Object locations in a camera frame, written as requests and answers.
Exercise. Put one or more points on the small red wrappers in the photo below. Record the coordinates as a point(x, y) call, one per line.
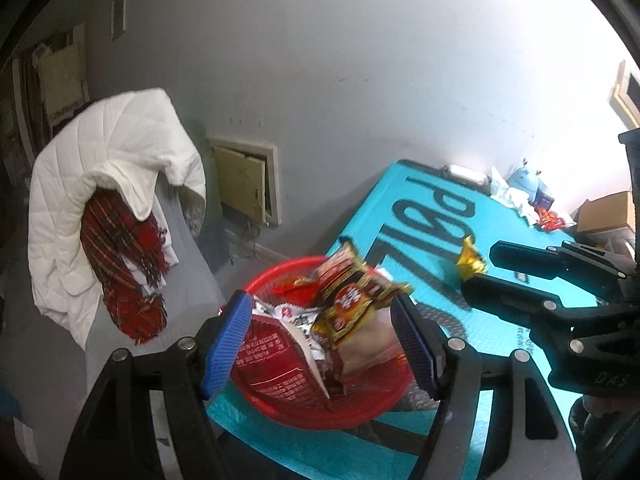
point(550, 219)

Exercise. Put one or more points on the beige cardboard sheet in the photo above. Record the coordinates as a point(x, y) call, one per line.
point(62, 77)

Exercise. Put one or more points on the small red snack packet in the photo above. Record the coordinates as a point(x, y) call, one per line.
point(295, 291)

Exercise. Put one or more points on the clear beige snack packet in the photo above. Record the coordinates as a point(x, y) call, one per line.
point(370, 345)

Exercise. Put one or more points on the cardboard box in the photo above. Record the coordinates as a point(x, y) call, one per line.
point(605, 212)

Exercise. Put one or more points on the red mesh basket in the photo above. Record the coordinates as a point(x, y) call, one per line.
point(300, 412)

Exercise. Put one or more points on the white plastic bag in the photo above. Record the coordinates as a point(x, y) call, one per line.
point(510, 197)

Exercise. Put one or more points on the large red white-print snack packet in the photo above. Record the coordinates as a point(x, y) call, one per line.
point(270, 360)

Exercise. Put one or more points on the wall switch plate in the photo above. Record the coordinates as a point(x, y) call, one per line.
point(119, 12)

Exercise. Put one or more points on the brown yellow snack packet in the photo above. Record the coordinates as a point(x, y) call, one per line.
point(345, 310)

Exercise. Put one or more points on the blue object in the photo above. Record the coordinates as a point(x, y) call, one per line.
point(9, 404)

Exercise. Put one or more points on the teal printed mat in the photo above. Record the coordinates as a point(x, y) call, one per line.
point(505, 230)

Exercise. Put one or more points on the grey upholstered chair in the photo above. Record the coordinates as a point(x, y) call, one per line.
point(190, 270)

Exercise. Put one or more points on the red plaid scarf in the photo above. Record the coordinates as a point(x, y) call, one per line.
point(115, 240)

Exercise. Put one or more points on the framed picture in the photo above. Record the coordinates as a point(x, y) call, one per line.
point(627, 92)

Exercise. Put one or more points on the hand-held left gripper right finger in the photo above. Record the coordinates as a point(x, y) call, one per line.
point(415, 350)

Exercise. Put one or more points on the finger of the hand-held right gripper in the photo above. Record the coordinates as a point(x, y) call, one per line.
point(500, 295)
point(525, 260)

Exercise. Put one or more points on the person's right hand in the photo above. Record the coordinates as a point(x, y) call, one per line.
point(600, 407)

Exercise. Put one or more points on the white snack packet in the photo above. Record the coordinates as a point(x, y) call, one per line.
point(287, 317)

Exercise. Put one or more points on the dark blue cup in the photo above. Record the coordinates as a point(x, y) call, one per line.
point(545, 197)

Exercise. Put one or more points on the silver rectangular object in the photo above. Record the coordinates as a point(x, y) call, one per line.
point(465, 174)

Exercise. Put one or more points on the wall hatch with wooden panel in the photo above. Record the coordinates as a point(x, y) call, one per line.
point(245, 180)

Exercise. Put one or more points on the blue plush toy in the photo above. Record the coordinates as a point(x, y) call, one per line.
point(525, 177)

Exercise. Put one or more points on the red brown snack packet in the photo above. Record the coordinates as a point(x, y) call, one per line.
point(337, 267)

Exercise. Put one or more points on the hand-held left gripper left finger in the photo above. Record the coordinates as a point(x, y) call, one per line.
point(225, 345)

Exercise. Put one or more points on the white quilted jacket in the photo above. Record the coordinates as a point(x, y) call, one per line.
point(100, 145)

